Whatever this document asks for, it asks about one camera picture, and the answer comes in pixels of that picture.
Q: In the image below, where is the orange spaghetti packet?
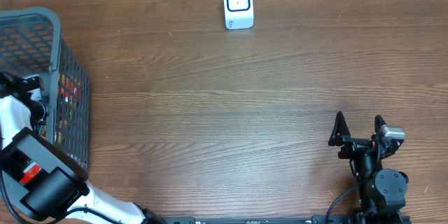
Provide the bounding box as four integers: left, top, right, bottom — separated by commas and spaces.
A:
41, 73, 89, 160

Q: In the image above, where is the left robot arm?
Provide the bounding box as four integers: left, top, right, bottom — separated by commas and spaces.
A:
1, 72, 163, 223

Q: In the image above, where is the small orange snack packet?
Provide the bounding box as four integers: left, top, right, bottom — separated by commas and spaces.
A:
20, 163, 41, 184

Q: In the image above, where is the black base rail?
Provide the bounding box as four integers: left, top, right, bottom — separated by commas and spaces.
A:
160, 215, 412, 224

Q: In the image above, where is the white barcode scanner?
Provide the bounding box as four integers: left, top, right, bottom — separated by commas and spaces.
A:
223, 0, 254, 30

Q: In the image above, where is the grey plastic mesh basket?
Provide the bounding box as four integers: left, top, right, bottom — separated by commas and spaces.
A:
0, 6, 91, 214

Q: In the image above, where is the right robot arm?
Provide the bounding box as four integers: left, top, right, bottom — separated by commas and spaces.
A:
324, 111, 410, 223

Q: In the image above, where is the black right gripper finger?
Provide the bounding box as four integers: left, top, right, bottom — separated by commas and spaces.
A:
328, 111, 351, 146
374, 115, 387, 137

